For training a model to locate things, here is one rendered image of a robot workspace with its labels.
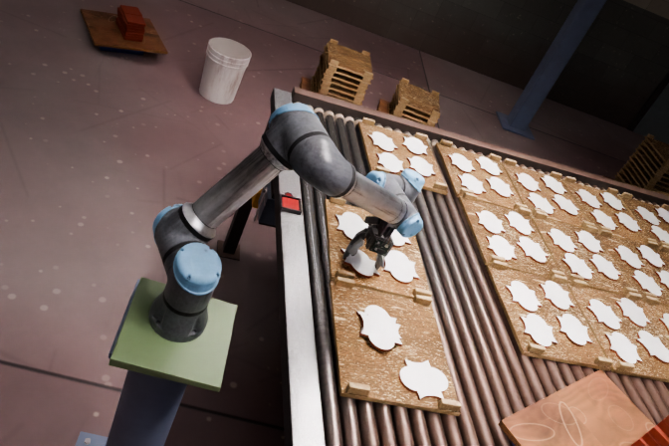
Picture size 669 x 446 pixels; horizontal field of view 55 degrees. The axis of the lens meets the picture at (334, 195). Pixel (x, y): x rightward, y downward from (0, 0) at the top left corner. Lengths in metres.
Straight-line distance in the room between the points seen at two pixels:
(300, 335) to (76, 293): 1.42
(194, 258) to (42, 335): 1.34
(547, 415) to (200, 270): 0.99
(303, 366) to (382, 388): 0.22
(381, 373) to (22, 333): 1.56
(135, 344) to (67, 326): 1.21
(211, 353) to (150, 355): 0.15
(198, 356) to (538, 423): 0.89
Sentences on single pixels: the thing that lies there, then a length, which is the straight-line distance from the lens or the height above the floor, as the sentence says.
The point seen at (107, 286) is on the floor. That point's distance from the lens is 3.05.
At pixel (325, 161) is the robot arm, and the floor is 1.46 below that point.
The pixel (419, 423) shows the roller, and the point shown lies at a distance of 1.80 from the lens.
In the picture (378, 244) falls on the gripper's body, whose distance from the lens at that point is 1.97.
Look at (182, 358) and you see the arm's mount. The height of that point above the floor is 0.89.
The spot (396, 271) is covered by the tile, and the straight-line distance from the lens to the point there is 2.14.
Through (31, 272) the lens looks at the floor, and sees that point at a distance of 3.07.
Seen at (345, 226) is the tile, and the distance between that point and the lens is 2.21.
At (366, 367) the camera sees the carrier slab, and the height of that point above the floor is 0.94.
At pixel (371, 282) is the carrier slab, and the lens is 2.06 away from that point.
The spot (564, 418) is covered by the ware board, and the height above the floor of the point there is 1.04.
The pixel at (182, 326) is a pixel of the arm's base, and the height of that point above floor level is 0.95.
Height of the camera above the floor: 2.20
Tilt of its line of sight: 33 degrees down
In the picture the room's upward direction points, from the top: 25 degrees clockwise
